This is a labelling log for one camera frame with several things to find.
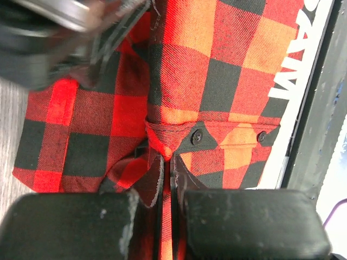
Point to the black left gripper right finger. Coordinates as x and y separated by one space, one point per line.
215 223

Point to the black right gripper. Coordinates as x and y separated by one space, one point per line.
44 41

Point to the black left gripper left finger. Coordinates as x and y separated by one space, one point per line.
107 225

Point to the red black plaid shirt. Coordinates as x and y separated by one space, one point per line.
192 79

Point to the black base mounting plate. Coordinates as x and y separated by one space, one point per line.
323 112

